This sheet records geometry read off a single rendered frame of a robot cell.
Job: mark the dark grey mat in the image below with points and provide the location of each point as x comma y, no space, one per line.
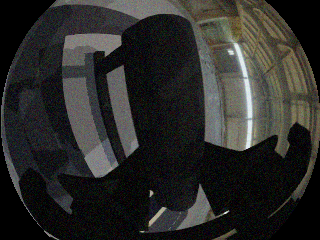
36,120

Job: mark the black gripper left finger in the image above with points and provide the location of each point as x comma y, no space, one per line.
126,188

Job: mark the beige square tile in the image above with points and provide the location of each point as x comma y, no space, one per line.
155,208

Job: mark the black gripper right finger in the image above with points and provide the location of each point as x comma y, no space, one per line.
224,171

